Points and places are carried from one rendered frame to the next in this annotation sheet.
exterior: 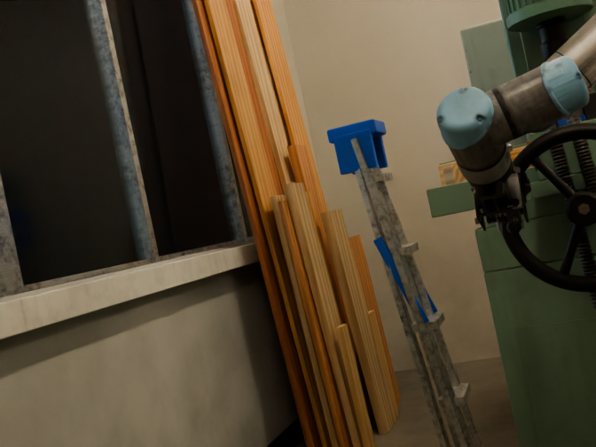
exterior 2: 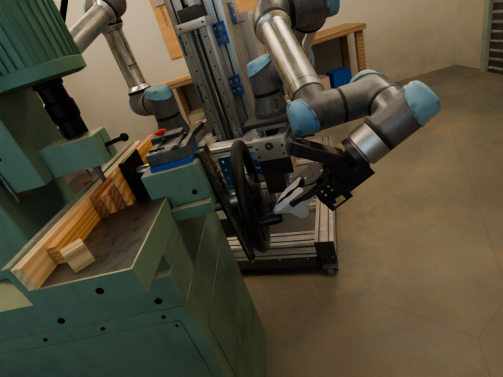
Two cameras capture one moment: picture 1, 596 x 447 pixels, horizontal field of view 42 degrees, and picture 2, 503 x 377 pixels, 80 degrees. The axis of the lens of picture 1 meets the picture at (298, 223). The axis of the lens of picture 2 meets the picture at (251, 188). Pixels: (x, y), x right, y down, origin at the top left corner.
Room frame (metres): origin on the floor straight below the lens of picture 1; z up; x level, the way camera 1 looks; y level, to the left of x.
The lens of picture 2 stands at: (1.48, 0.17, 1.19)
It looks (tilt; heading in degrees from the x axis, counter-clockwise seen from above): 28 degrees down; 257
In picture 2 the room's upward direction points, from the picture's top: 18 degrees counter-clockwise
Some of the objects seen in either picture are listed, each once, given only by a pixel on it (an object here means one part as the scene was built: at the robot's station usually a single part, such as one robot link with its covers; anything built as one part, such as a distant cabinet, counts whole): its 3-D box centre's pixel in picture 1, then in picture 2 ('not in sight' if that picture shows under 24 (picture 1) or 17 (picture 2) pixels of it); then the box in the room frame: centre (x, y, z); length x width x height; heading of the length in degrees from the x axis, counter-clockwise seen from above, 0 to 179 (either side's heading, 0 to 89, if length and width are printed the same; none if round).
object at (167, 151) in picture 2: (569, 111); (171, 146); (1.47, -0.55, 0.99); 0.13 x 0.11 x 0.06; 68
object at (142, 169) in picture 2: not in sight; (147, 169); (1.55, -0.57, 0.95); 0.09 x 0.07 x 0.09; 68
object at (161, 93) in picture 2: not in sight; (160, 100); (1.42, -1.35, 0.98); 0.13 x 0.12 x 0.14; 121
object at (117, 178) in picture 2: not in sight; (137, 170); (1.57, -0.62, 0.94); 0.21 x 0.01 x 0.08; 68
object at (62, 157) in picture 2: not in sight; (81, 155); (1.67, -0.62, 1.03); 0.14 x 0.07 x 0.09; 158
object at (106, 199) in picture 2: not in sight; (123, 184); (1.62, -0.61, 0.92); 0.19 x 0.02 x 0.05; 68
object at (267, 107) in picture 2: not in sight; (269, 101); (1.01, -1.07, 0.87); 0.15 x 0.15 x 0.10
